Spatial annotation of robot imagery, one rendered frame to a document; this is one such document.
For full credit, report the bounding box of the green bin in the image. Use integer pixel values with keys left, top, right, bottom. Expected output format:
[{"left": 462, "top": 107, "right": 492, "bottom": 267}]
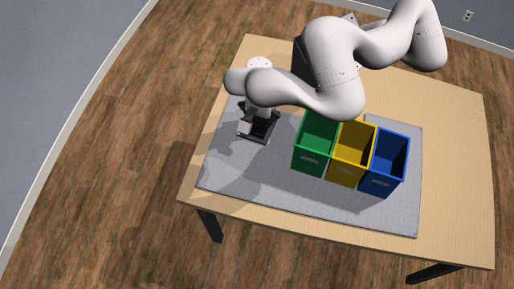
[{"left": 290, "top": 110, "right": 341, "bottom": 179}]

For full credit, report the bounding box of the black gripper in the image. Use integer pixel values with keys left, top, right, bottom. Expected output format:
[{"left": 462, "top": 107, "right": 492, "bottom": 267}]
[{"left": 237, "top": 97, "right": 281, "bottom": 128}]

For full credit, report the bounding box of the yellow bin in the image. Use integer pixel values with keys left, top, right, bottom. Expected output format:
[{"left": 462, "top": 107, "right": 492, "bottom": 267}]
[{"left": 324, "top": 119, "right": 377, "bottom": 189}]

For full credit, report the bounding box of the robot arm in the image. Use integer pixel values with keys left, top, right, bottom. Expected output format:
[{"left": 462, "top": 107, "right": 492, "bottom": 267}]
[{"left": 223, "top": 0, "right": 447, "bottom": 122}]

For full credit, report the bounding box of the blue open bin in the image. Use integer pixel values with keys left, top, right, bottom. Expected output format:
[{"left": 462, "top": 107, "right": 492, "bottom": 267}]
[{"left": 357, "top": 127, "right": 410, "bottom": 199}]

